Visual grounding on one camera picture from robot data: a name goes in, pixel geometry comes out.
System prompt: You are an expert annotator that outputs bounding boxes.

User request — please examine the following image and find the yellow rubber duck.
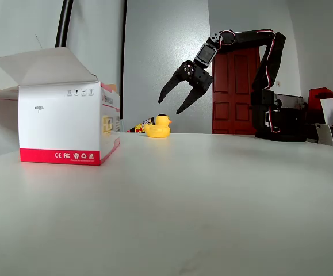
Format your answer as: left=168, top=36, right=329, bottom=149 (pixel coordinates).
left=143, top=113, right=173, bottom=139

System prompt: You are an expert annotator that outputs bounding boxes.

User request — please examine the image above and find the white and red cardboard box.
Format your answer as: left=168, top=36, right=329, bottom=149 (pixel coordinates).
left=0, top=47, right=121, bottom=166

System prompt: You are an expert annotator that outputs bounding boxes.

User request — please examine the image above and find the red wooden door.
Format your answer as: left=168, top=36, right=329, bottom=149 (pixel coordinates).
left=210, top=36, right=261, bottom=135

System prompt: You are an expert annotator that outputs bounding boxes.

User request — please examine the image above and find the yellow red black package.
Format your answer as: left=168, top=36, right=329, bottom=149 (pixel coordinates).
left=127, top=117, right=155, bottom=133

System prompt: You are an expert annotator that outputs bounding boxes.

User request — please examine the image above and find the thin black vertical strip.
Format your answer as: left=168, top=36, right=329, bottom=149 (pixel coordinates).
left=119, top=0, right=128, bottom=120

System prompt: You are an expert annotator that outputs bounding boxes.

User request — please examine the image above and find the grey metal rack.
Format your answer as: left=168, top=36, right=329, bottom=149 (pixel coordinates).
left=274, top=93, right=305, bottom=110

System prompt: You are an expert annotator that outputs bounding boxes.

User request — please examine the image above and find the thick black pole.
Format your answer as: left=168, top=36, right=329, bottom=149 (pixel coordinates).
left=55, top=0, right=74, bottom=48

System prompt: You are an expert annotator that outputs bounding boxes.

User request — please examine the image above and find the red 3D printer housing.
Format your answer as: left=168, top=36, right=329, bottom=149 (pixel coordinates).
left=307, top=87, right=333, bottom=124

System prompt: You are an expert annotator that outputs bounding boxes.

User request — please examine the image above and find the white board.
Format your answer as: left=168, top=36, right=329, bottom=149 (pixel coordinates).
left=320, top=98, right=333, bottom=124

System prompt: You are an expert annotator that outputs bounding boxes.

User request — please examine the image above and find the white chair back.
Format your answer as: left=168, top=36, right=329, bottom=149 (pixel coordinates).
left=315, top=122, right=333, bottom=147

